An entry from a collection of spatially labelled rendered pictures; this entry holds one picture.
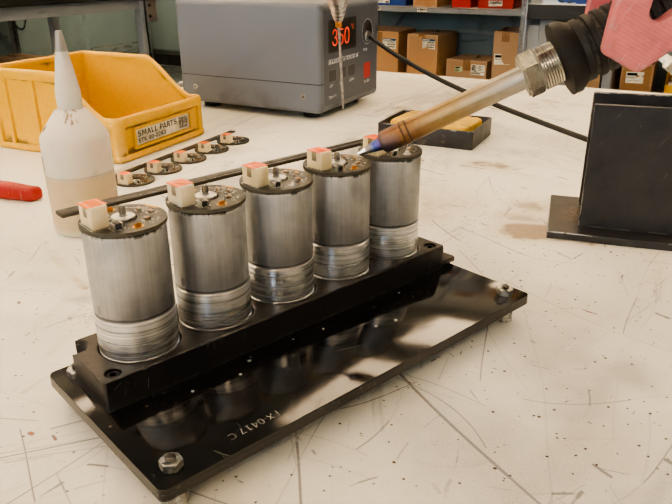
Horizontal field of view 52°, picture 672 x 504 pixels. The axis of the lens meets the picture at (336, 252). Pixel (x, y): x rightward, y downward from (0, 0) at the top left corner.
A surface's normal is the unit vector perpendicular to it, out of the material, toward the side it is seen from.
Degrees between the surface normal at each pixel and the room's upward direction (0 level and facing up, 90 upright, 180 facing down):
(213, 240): 90
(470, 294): 0
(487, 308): 0
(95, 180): 90
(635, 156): 90
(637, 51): 99
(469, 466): 0
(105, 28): 90
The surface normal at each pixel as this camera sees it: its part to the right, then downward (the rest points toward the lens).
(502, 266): 0.00, -0.92
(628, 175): -0.31, 0.38
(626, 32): -0.12, 0.53
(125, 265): 0.25, 0.38
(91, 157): 0.72, 0.38
